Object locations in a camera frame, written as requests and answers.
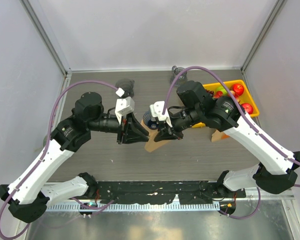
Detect red apple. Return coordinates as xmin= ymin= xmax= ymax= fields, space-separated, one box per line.
xmin=241 ymin=103 xmax=254 ymax=115
xmin=231 ymin=83 xmax=245 ymax=97

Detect red grape bunch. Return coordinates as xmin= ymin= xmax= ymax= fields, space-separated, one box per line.
xmin=206 ymin=89 xmax=215 ymax=96

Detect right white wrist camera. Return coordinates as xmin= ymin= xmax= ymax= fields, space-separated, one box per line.
xmin=149 ymin=101 xmax=173 ymax=127

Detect lychee fruit cluster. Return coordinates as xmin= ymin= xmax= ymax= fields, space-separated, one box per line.
xmin=212 ymin=89 xmax=241 ymax=103

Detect grey plastic measuring cup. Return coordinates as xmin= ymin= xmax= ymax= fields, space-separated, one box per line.
xmin=169 ymin=65 xmax=188 ymax=88

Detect brown paper coffee filter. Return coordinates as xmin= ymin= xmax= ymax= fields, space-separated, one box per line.
xmin=144 ymin=130 xmax=170 ymax=153

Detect brown paper filter stack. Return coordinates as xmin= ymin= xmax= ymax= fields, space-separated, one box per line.
xmin=211 ymin=129 xmax=225 ymax=143

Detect grey plastic dripper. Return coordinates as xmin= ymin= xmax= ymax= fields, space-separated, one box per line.
xmin=115 ymin=78 xmax=135 ymax=99

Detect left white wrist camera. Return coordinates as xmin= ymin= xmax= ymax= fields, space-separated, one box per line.
xmin=114 ymin=96 xmax=135 ymax=124

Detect wooden dripper ring holder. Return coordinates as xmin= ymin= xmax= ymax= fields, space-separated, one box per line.
xmin=140 ymin=120 xmax=150 ymax=132

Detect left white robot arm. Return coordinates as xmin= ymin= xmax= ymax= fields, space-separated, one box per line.
xmin=0 ymin=92 xmax=149 ymax=223

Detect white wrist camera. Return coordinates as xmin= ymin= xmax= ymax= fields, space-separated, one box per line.
xmin=114 ymin=96 xmax=135 ymax=124
xmin=149 ymin=101 xmax=173 ymax=127

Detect green apple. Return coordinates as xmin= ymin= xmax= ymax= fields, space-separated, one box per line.
xmin=216 ymin=85 xmax=228 ymax=94

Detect yellow plastic bin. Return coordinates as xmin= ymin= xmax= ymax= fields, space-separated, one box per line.
xmin=203 ymin=79 xmax=260 ymax=118

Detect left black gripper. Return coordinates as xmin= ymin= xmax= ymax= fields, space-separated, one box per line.
xmin=88 ymin=111 xmax=150 ymax=144

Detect orange filter holder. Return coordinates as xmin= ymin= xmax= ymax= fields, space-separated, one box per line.
xmin=221 ymin=134 xmax=229 ymax=140

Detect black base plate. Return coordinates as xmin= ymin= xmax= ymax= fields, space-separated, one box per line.
xmin=69 ymin=179 xmax=247 ymax=205

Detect blue glass dripper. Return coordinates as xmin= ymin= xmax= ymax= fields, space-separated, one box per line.
xmin=142 ymin=110 xmax=158 ymax=130

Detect green melon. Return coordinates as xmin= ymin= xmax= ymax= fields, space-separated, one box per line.
xmin=42 ymin=135 xmax=51 ymax=148

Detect white slotted cable duct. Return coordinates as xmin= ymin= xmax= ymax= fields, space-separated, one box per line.
xmin=46 ymin=200 xmax=220 ymax=213

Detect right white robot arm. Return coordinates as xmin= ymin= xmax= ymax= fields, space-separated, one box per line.
xmin=149 ymin=81 xmax=300 ymax=197

